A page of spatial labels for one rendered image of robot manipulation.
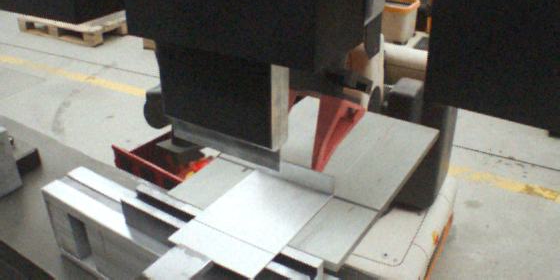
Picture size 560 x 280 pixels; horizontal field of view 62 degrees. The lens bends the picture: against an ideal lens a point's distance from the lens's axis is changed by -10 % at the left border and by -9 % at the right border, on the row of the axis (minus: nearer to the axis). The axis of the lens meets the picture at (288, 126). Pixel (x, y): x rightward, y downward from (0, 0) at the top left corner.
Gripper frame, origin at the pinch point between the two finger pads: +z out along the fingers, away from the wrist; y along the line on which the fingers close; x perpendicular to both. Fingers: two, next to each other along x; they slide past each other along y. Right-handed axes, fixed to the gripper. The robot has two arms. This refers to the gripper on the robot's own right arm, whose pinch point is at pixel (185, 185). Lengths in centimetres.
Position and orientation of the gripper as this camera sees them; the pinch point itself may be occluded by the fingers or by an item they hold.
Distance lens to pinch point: 102.3
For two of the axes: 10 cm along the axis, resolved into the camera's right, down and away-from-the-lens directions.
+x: 8.2, 2.4, -5.2
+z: -0.8, 9.5, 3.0
